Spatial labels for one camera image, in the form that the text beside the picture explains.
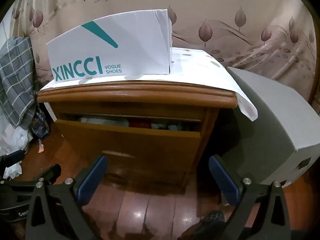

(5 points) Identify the wooden nightstand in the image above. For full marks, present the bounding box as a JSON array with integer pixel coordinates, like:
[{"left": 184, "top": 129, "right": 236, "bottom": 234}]
[{"left": 37, "top": 81, "right": 238, "bottom": 194}]

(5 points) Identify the white underwear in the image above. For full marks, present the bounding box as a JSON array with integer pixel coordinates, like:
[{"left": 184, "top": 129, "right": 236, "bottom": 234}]
[{"left": 79, "top": 116, "right": 128, "bottom": 128}]

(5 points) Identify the white shoe box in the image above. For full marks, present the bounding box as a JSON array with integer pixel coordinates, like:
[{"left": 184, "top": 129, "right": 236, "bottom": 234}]
[{"left": 46, "top": 9, "right": 173, "bottom": 83}]

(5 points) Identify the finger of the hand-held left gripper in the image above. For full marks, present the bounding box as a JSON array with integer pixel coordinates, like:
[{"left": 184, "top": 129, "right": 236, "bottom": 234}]
[
  {"left": 0, "top": 150, "right": 25, "bottom": 167},
  {"left": 32, "top": 164, "right": 62, "bottom": 185}
]

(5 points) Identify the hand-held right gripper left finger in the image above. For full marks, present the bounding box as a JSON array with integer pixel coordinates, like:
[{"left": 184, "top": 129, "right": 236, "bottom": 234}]
[{"left": 25, "top": 155, "right": 108, "bottom": 240}]

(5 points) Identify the wooden drawer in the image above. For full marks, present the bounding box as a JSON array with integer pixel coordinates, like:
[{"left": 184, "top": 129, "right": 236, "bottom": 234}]
[{"left": 55, "top": 112, "right": 202, "bottom": 194}]

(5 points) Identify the white lace cloth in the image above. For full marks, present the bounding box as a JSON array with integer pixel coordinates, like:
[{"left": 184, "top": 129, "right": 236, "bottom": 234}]
[{"left": 0, "top": 123, "right": 34, "bottom": 179}]

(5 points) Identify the dark blue snack bag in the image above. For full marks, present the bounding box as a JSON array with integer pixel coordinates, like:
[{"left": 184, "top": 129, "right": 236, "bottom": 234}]
[{"left": 30, "top": 107, "right": 50, "bottom": 139}]

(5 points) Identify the leaf print curtain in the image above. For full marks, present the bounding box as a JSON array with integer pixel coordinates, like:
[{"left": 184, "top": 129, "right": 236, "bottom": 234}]
[{"left": 10, "top": 0, "right": 318, "bottom": 105}]

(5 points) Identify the teal underwear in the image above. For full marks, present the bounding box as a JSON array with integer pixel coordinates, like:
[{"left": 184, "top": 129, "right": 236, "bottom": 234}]
[{"left": 151, "top": 122, "right": 200, "bottom": 132}]

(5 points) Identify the grey plaid cloth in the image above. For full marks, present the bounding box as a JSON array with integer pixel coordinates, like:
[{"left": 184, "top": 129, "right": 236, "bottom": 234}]
[{"left": 0, "top": 36, "right": 38, "bottom": 130}]

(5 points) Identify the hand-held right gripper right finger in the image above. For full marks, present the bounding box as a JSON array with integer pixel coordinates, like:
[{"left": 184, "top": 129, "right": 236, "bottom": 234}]
[{"left": 209, "top": 155, "right": 292, "bottom": 240}]

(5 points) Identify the red underwear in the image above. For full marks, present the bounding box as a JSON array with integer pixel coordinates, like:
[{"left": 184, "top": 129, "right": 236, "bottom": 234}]
[{"left": 129, "top": 119, "right": 151, "bottom": 129}]

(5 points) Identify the person's plaid pants leg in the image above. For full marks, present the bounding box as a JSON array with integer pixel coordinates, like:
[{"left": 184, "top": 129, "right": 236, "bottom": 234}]
[{"left": 184, "top": 210, "right": 227, "bottom": 240}]

